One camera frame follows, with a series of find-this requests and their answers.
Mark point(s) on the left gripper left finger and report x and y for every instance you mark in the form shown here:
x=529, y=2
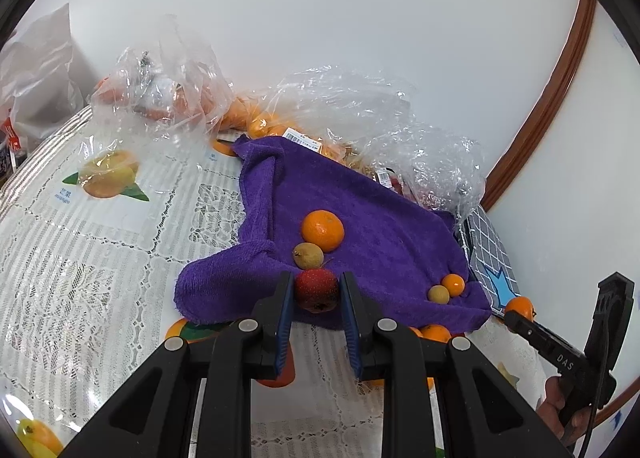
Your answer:
x=271, y=355

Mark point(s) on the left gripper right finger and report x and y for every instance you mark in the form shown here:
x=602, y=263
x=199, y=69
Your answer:
x=359, y=317

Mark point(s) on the yellow-brown small pear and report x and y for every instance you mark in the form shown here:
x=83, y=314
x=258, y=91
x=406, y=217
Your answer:
x=308, y=256

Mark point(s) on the large orange mandarin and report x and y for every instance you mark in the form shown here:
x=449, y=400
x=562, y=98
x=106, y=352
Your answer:
x=324, y=229

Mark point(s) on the right hand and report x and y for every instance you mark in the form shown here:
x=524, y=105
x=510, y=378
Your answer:
x=549, y=412

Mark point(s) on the purple towel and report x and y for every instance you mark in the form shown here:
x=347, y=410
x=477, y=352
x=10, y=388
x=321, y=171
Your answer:
x=395, y=249

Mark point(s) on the orange mandarin on table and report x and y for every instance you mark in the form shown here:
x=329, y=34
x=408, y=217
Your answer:
x=436, y=333

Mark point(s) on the small brown longan fruit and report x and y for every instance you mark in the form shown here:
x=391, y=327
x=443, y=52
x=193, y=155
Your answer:
x=438, y=294

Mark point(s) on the small orange kumquat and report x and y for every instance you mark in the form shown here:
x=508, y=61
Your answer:
x=454, y=283

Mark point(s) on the clear plastic fruit bags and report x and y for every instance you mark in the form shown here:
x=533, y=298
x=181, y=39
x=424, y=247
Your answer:
x=366, y=122

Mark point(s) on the white lace fruit tablecloth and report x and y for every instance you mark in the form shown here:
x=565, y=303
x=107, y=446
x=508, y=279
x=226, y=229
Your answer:
x=87, y=294

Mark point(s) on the clear bag with persimmons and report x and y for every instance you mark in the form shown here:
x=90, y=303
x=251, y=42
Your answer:
x=172, y=81

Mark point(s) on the white plastic bag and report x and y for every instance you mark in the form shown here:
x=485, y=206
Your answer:
x=45, y=79

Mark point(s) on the brown wooden door frame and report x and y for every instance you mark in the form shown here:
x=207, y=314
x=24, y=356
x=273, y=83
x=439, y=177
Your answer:
x=540, y=118

